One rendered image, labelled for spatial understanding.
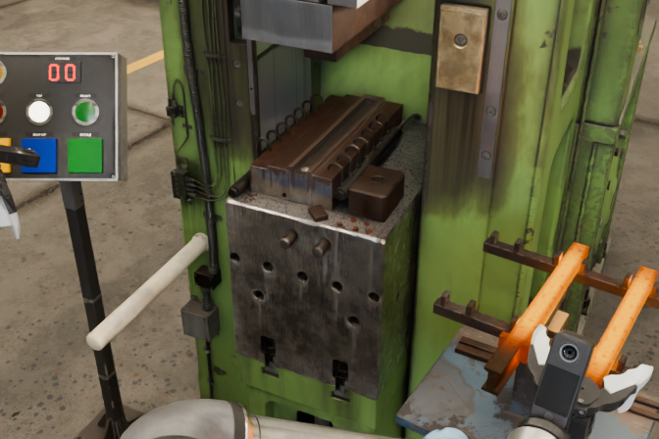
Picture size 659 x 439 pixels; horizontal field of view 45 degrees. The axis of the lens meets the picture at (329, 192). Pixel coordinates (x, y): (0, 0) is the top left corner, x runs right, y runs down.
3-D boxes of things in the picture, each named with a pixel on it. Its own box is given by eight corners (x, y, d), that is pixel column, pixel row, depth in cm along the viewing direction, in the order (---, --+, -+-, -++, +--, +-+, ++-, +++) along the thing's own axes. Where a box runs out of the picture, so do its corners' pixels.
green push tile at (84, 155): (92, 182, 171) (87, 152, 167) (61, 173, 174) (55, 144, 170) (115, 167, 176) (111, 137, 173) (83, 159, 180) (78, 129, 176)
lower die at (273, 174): (331, 211, 171) (331, 175, 167) (250, 190, 178) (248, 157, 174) (401, 131, 204) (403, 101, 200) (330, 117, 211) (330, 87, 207)
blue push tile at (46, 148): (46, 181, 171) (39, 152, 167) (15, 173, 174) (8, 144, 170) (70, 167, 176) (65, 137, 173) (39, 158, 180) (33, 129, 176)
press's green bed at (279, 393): (371, 529, 208) (377, 400, 185) (246, 479, 222) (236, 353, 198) (438, 390, 252) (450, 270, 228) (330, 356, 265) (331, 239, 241)
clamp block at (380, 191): (384, 223, 167) (385, 197, 163) (347, 215, 170) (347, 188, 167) (404, 197, 176) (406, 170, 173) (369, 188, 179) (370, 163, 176)
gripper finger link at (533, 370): (518, 352, 107) (535, 400, 99) (520, 343, 106) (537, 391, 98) (553, 351, 107) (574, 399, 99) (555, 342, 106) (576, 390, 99)
